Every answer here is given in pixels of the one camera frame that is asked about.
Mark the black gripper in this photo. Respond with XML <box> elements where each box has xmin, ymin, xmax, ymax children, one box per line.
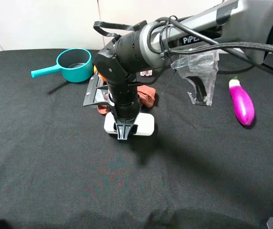
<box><xmin>105</xmin><ymin>76</ymin><xmax>140</xmax><ymax>140</ymax></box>

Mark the white rectangular box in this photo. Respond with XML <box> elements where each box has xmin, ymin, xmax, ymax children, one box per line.
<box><xmin>104</xmin><ymin>112</ymin><xmax>155</xmax><ymax>136</ymax></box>

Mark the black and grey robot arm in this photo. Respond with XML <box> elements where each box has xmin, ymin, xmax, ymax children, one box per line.
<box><xmin>93</xmin><ymin>0</ymin><xmax>273</xmax><ymax>140</ymax></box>

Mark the brown crumpled cloth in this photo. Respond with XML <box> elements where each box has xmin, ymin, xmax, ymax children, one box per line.
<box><xmin>97</xmin><ymin>85</ymin><xmax>156</xmax><ymax>115</ymax></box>

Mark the glass jar of candies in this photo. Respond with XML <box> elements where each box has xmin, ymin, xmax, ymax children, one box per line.
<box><xmin>140</xmin><ymin>70</ymin><xmax>152</xmax><ymax>77</ymax></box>

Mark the orange fruit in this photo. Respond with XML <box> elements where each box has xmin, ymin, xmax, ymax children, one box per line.
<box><xmin>94</xmin><ymin>65</ymin><xmax>104</xmax><ymax>80</ymax></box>

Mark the black table cloth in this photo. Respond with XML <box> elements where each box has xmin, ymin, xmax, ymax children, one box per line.
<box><xmin>0</xmin><ymin>49</ymin><xmax>273</xmax><ymax>229</ymax></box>

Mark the clear plastic wrap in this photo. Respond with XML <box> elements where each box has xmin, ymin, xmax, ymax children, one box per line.
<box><xmin>171</xmin><ymin>50</ymin><xmax>219</xmax><ymax>106</ymax></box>

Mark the purple toy eggplant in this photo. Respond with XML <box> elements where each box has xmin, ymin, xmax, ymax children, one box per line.
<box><xmin>229</xmin><ymin>76</ymin><xmax>255</xmax><ymax>126</ymax></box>

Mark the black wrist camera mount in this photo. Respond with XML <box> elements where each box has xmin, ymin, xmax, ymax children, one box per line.
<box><xmin>83</xmin><ymin>74</ymin><xmax>115</xmax><ymax>107</ymax></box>

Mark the teal saucepan with handle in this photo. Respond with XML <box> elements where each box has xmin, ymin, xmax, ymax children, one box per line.
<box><xmin>31</xmin><ymin>48</ymin><xmax>94</xmax><ymax>83</ymax></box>

